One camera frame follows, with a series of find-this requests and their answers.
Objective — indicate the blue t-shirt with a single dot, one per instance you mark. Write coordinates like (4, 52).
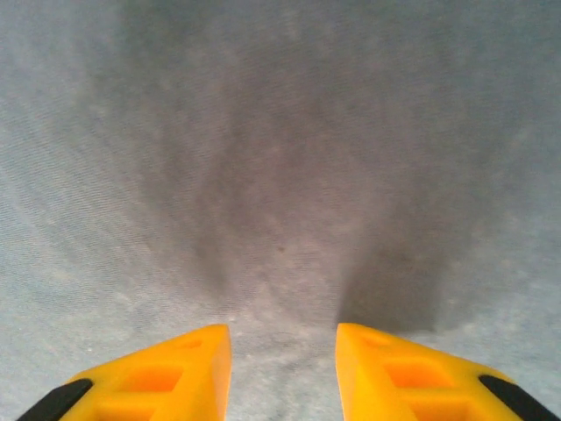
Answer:
(280, 131)

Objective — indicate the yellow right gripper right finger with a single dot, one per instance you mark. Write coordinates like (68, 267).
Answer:
(394, 377)

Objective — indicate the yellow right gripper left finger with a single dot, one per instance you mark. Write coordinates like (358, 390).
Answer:
(175, 377)

